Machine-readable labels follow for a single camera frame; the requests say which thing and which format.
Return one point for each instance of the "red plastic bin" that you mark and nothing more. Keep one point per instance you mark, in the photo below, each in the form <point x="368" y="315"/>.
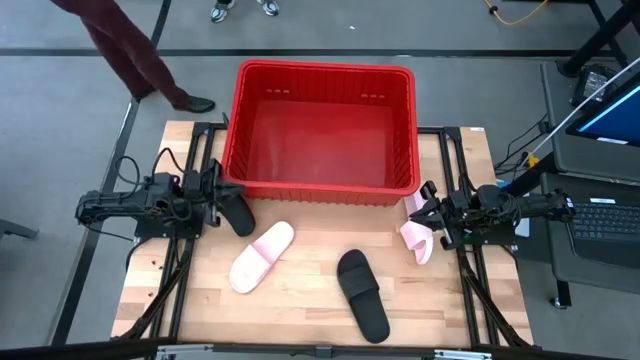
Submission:
<point x="325" y="145"/>

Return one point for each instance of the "person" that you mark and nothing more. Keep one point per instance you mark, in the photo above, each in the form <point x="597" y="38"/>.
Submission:
<point x="219" y="12"/>
<point x="130" y="55"/>

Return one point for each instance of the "black power adapter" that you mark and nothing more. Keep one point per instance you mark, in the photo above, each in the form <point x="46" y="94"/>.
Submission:
<point x="592" y="82"/>

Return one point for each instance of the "dark grey computer cart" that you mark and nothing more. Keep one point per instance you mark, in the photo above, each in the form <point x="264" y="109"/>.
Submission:
<point x="570" y="150"/>

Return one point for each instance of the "silver metal bracket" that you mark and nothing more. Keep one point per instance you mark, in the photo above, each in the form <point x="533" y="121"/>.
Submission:
<point x="462" y="355"/>
<point x="182" y="350"/>

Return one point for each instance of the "white paper sheet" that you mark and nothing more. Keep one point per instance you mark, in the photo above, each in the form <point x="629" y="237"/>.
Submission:
<point x="522" y="227"/>

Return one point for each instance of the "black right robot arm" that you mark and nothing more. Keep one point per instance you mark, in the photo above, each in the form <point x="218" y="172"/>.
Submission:
<point x="540" y="206"/>

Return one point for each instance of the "black stand pole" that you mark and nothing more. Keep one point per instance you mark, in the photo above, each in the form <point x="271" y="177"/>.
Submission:
<point x="595" y="42"/>

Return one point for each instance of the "black slide sandal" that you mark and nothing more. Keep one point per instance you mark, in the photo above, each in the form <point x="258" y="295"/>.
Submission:
<point x="241" y="221"/>
<point x="365" y="305"/>

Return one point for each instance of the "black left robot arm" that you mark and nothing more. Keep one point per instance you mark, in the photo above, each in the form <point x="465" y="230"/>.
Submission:
<point x="115" y="202"/>

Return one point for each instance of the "black computer monitor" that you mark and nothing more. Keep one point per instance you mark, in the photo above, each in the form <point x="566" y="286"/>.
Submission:
<point x="617" y="120"/>

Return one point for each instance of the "pink slide sandal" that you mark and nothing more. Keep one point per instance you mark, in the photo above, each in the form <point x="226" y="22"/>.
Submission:
<point x="250" y="272"/>
<point x="421" y="246"/>

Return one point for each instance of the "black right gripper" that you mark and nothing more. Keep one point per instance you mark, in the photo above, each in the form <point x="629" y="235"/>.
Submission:
<point x="455" y="215"/>

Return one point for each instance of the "grey furniture foot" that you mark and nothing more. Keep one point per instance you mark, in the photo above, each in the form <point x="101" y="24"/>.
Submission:
<point x="17" y="230"/>

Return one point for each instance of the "black laptop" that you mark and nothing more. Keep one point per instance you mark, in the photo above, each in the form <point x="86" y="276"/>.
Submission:
<point x="605" y="225"/>

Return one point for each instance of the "black crossbeam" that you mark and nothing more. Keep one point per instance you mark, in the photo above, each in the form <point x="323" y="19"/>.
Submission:
<point x="75" y="350"/>

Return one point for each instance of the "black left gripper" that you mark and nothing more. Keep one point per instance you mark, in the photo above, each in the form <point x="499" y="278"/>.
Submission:
<point x="201" y="192"/>

